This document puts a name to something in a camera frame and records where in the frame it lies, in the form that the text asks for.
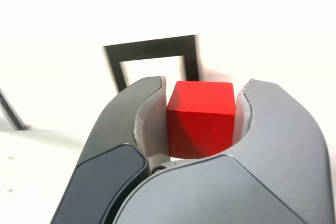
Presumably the black tape square outline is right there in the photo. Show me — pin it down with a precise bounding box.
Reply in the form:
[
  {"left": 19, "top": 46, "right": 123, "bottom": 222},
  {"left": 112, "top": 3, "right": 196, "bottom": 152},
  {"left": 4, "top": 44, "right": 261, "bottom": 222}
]
[{"left": 102, "top": 34, "right": 202, "bottom": 94}]

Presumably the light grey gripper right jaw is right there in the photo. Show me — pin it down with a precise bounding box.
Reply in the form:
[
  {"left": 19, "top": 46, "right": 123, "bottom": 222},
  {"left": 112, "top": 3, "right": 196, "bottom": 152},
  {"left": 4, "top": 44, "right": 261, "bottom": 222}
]
[{"left": 112, "top": 78, "right": 329, "bottom": 224}]

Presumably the red cube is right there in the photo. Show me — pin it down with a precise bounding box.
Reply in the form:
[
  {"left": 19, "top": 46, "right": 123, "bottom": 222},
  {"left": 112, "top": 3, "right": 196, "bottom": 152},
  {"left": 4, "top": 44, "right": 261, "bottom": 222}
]
[{"left": 166, "top": 80, "right": 236, "bottom": 159}]

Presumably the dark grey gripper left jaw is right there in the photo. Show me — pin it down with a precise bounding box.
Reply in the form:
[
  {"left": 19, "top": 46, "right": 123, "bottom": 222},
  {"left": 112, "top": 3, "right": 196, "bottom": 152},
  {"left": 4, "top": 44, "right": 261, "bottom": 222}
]
[{"left": 51, "top": 76, "right": 172, "bottom": 224}]

